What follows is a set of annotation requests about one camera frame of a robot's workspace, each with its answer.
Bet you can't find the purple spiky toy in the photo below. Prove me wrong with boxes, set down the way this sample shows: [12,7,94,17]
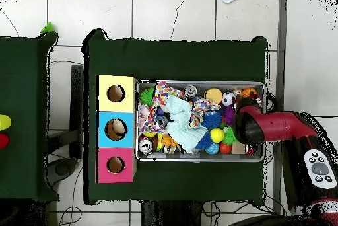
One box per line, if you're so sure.
[222,106,236,126]

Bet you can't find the wooden box with three holes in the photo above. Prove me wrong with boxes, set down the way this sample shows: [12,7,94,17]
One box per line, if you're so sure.
[94,74,138,184]

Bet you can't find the shallow metal mesh bin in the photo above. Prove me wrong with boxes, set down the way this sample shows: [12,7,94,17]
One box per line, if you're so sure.
[135,79,266,163]

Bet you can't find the mint green knitted cloth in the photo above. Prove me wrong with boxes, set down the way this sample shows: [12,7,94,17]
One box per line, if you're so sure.
[164,94,209,153]

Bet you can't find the colourful dotted cloth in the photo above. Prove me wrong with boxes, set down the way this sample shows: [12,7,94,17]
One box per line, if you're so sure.
[137,81,222,135]

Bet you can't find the blue spiky ball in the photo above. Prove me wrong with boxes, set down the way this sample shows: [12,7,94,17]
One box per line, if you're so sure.
[201,111,223,130]

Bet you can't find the orange foam cylinder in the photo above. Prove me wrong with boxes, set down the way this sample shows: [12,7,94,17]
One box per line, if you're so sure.
[204,87,223,104]

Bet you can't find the dark green tablecloth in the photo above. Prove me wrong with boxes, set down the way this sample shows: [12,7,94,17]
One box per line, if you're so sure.
[0,32,60,202]
[83,28,269,206]

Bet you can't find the yellow tennis ball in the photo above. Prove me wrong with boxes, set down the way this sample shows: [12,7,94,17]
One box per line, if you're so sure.
[210,128,226,144]

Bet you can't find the small soccer ball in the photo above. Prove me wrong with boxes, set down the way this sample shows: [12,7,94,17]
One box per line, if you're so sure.
[221,91,236,107]

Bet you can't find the green spiky ball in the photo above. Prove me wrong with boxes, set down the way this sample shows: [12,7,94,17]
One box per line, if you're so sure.
[222,126,238,146]

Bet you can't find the small orange basketball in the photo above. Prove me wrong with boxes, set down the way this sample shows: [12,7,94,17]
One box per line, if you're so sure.
[241,87,258,99]

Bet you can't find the bright green object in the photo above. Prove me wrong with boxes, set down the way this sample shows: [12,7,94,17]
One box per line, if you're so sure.
[40,21,57,34]

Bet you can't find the yellow plastic object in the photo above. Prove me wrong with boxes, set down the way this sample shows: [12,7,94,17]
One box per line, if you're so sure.
[0,114,12,132]

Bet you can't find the red plastic object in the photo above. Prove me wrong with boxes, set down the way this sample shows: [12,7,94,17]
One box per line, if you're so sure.
[0,133,10,149]

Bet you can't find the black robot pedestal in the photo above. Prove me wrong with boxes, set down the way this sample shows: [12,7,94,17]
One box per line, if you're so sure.
[141,200,204,226]

